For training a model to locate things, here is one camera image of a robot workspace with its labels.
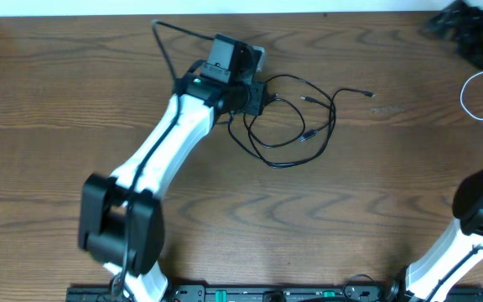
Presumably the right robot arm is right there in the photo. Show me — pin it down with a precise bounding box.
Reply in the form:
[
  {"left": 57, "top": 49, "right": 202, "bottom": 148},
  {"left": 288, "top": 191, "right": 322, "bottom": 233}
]
[{"left": 385, "top": 1, "right": 483, "bottom": 301}]

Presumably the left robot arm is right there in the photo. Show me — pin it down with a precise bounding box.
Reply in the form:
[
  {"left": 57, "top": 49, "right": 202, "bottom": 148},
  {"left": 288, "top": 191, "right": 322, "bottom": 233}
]
[{"left": 78, "top": 34, "right": 267, "bottom": 301}]

